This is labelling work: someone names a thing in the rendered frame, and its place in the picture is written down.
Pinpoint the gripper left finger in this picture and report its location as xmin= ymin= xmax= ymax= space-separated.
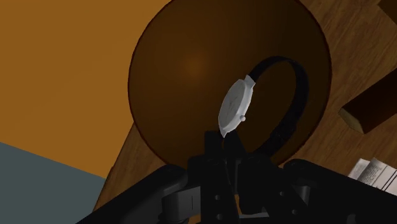
xmin=160 ymin=130 xmax=239 ymax=224

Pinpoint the wooden table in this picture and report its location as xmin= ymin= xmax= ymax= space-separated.
xmin=93 ymin=0 xmax=397 ymax=213

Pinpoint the brown round bowl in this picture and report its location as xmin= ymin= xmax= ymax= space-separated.
xmin=127 ymin=0 xmax=333 ymax=169

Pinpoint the dark brown book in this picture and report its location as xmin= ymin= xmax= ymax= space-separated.
xmin=338 ymin=68 xmax=397 ymax=135

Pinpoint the dark brown block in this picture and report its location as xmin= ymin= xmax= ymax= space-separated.
xmin=377 ymin=0 xmax=397 ymax=26

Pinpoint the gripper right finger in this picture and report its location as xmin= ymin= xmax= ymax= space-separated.
xmin=223 ymin=129 xmax=312 ymax=224

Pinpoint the white wristwatch with black strap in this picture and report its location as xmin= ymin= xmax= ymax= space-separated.
xmin=218 ymin=55 xmax=310 ymax=156

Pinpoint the white printed paper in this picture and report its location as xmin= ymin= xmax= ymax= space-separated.
xmin=347 ymin=157 xmax=397 ymax=196

